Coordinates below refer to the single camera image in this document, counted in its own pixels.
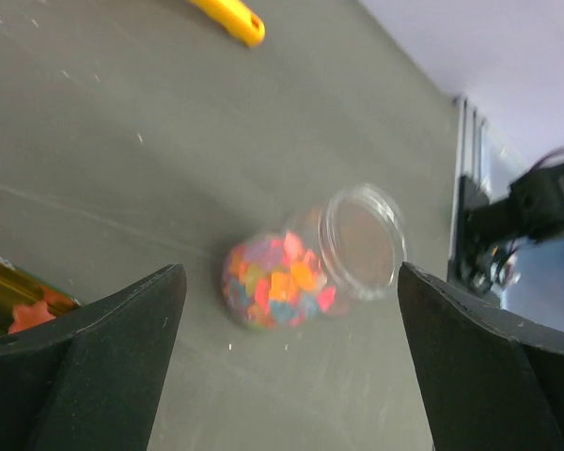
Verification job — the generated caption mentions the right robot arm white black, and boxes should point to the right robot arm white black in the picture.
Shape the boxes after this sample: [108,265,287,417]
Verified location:
[459,163,564,265]

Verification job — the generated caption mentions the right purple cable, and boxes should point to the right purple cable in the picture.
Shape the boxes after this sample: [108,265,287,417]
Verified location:
[530,144,564,175]

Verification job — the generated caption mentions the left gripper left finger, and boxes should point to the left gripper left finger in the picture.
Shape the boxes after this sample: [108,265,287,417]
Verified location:
[0,264,187,450]

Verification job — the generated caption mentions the orange plastic scoop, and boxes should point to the orange plastic scoop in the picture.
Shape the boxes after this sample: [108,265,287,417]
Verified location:
[190,0,266,48]

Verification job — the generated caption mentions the aluminium frame rail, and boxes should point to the aluminium frame rail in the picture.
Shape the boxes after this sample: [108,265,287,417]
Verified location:
[447,95,485,283]

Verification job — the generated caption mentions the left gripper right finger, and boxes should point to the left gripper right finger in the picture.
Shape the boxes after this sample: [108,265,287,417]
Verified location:
[398,263,564,450]

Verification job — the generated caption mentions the clear plastic cup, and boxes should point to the clear plastic cup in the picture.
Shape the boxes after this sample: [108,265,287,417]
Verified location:
[221,184,408,330]

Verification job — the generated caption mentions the green tin translucent star candies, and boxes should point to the green tin translucent star candies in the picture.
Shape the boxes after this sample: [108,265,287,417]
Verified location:
[0,257,81,337]

